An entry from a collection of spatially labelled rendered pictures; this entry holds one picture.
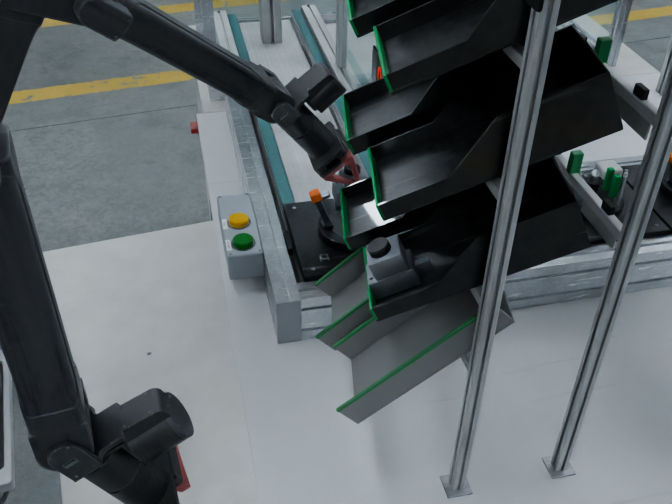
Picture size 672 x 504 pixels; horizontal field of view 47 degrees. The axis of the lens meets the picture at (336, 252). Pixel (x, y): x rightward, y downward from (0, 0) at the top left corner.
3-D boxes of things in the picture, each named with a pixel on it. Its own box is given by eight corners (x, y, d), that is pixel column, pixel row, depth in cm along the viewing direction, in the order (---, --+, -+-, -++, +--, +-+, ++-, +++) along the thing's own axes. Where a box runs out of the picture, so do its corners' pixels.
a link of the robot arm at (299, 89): (244, 82, 127) (268, 115, 122) (296, 33, 124) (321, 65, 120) (281, 113, 137) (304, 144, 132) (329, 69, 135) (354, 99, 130)
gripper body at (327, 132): (335, 126, 141) (310, 100, 136) (349, 154, 133) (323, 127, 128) (309, 148, 142) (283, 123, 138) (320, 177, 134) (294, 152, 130)
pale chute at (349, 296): (335, 351, 122) (315, 337, 120) (332, 296, 133) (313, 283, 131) (474, 252, 111) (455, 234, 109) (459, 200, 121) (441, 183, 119)
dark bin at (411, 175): (383, 222, 89) (358, 173, 85) (374, 162, 99) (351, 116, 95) (623, 130, 83) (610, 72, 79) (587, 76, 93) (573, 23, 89)
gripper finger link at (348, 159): (365, 159, 144) (335, 128, 138) (376, 179, 138) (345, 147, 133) (338, 182, 145) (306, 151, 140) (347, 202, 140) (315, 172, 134)
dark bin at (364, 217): (350, 251, 110) (328, 214, 106) (345, 200, 121) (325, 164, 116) (539, 180, 104) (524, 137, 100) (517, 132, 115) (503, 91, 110)
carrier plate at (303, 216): (304, 285, 141) (304, 276, 139) (283, 211, 159) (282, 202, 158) (429, 269, 145) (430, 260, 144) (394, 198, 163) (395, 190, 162)
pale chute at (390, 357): (357, 425, 111) (336, 411, 109) (352, 358, 121) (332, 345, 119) (515, 322, 100) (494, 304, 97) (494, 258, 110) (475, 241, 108)
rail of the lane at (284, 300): (277, 344, 141) (275, 300, 135) (226, 116, 209) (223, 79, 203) (307, 340, 142) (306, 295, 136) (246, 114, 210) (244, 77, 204)
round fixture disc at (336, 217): (325, 257, 144) (325, 248, 143) (311, 214, 155) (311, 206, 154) (397, 248, 147) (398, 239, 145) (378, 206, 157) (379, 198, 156)
